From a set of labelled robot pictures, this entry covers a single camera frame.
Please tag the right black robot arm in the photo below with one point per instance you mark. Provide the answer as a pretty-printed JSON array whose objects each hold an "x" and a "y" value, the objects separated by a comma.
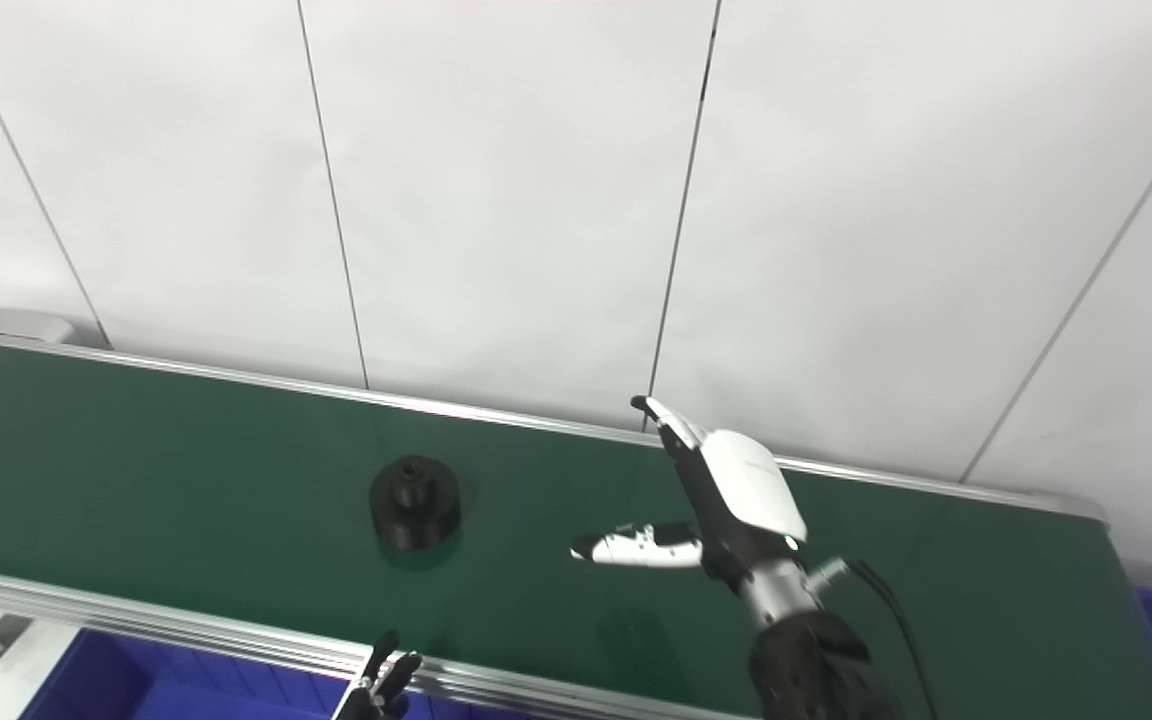
[{"x": 816, "y": 665}]

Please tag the green conveyor belt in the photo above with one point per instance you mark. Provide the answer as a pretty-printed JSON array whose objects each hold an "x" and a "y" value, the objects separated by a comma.
[
  {"x": 186, "y": 622},
  {"x": 186, "y": 480}
]

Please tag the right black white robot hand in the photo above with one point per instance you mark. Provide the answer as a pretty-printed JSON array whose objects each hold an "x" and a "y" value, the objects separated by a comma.
[{"x": 751, "y": 485}]

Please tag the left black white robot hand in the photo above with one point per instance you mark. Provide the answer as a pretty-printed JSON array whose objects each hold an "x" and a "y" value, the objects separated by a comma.
[{"x": 376, "y": 695}]

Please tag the black round flanged part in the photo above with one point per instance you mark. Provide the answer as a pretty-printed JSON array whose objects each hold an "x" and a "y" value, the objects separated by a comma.
[{"x": 414, "y": 505}]

